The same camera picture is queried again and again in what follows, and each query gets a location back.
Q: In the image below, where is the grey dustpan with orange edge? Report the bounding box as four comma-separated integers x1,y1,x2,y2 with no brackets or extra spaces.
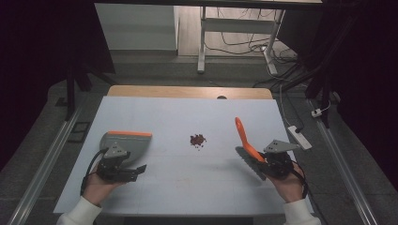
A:
99,130,153,165

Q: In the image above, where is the black rectangular floor frame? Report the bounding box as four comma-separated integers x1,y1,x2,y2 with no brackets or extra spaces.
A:
67,121,92,144

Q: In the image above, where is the tangle of black floor cables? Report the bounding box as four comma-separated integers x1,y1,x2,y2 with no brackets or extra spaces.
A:
205,7,303,65

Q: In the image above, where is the metal floor rail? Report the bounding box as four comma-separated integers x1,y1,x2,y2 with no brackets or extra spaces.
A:
6,102,84,225
308,99,379,225

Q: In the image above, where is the person's left hand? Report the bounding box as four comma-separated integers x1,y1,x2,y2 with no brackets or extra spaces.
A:
82,173,126,207

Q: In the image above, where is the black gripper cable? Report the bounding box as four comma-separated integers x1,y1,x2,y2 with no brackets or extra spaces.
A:
290,159,310,200
80,148,109,197

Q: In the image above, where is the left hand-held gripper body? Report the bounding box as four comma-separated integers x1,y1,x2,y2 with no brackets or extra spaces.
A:
95,142,131,184

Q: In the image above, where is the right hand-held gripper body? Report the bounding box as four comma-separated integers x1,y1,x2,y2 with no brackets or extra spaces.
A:
263,139,301,181

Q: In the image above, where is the white table cover sheet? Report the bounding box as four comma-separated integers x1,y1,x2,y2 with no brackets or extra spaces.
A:
54,96,314,217

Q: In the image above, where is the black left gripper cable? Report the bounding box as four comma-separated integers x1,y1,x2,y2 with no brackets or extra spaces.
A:
80,148,109,197

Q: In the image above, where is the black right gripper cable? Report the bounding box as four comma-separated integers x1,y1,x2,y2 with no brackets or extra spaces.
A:
290,159,310,200

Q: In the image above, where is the white cabinet panel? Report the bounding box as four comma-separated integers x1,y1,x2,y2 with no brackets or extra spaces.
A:
94,3,179,52

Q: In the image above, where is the white desk frame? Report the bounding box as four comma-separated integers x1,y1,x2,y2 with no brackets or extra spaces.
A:
196,6,286,76

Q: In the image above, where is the black metal stand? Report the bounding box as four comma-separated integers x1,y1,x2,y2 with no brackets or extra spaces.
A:
275,15,360,129
64,62,116,121

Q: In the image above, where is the person's right hand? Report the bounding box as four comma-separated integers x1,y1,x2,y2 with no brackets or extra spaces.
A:
267,167,309,204

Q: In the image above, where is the white power strip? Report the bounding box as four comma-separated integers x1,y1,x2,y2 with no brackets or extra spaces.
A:
286,125,314,151

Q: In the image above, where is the pile of dark red crumbs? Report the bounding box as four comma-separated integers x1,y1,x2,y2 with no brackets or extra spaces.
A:
189,133,207,150

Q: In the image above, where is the orange-handled grey brush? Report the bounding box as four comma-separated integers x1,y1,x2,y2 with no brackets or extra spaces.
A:
234,116,270,182

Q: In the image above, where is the wooden table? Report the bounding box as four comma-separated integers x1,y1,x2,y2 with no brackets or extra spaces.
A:
107,84,274,100

